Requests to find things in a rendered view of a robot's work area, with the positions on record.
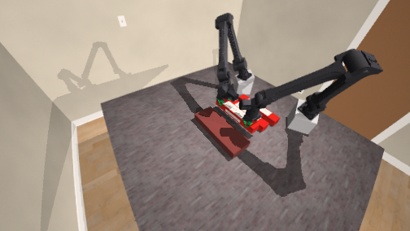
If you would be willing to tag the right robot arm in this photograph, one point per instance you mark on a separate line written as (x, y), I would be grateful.
(226, 31)

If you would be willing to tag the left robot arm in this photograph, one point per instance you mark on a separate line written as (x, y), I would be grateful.
(358, 63)

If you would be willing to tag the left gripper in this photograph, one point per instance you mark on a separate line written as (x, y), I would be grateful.
(254, 116)

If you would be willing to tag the red box of welding electrodes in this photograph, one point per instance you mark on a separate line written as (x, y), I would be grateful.
(267, 115)
(261, 121)
(237, 115)

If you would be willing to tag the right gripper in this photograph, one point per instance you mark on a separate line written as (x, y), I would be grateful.
(220, 99)

